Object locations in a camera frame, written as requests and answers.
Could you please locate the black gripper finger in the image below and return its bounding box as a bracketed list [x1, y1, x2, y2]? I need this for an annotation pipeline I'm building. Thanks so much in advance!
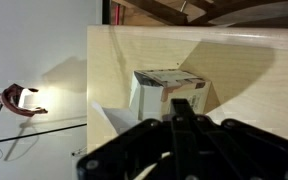
[170, 99, 195, 117]

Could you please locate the white paper napkin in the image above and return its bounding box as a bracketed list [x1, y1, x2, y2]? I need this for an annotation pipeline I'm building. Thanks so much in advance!
[91, 101, 139, 135]

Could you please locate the wooden chair near table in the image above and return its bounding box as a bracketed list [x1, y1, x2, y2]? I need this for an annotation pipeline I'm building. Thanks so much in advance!
[112, 0, 288, 28]

